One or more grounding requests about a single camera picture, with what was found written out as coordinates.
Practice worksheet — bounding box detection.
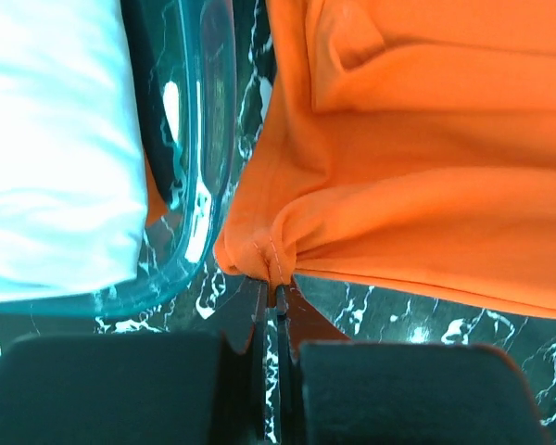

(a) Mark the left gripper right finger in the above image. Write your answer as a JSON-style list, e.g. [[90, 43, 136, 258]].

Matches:
[[275, 281, 350, 444]]

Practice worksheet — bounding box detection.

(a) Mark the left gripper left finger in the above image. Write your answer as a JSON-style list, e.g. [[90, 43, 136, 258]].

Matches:
[[208, 277, 268, 444]]

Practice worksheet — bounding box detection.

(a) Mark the orange t shirt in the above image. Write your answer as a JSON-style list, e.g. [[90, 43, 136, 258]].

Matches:
[[145, 0, 556, 321]]

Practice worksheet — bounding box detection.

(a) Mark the white t shirt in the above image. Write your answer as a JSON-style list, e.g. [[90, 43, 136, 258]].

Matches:
[[0, 1, 147, 302]]

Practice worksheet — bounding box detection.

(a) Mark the teal plastic bin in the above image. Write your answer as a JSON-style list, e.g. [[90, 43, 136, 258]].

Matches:
[[0, 1, 236, 318]]

